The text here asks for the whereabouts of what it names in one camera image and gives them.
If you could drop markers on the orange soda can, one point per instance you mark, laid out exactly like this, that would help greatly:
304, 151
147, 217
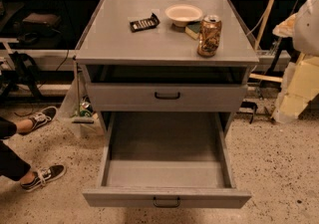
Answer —
209, 35

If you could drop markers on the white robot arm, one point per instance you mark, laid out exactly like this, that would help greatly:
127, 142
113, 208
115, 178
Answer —
300, 83

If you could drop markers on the grey drawer cabinet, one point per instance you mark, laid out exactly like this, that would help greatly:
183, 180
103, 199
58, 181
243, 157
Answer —
112, 54

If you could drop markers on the closed grey upper drawer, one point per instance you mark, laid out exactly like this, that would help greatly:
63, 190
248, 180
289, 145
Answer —
165, 98

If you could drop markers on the open grey middle drawer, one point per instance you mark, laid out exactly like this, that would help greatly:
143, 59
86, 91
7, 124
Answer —
165, 160

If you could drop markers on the black snack wrapper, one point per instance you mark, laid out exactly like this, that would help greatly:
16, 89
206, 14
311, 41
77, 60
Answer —
145, 24

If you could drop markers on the green yellow sponge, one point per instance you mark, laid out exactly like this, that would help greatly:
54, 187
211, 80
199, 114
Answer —
192, 29

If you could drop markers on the clear plastic trash bin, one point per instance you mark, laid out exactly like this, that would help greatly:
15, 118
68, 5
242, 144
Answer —
76, 112

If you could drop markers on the white bowl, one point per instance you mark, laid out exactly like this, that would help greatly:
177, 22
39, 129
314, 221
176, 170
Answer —
182, 14

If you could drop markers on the upper black white sneaker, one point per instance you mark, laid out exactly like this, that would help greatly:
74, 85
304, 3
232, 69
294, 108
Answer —
37, 120

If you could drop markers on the black white sneaker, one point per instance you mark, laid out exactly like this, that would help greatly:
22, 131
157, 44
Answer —
40, 178
37, 120

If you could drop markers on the black folding stand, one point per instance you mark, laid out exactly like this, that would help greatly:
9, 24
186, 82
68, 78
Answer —
22, 74

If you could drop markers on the lower black white sneaker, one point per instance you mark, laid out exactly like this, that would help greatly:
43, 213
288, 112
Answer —
40, 178

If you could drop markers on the black bag on shelf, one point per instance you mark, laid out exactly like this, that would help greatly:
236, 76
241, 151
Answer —
42, 24

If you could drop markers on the person's black trouser leg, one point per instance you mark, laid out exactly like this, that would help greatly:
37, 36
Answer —
11, 165

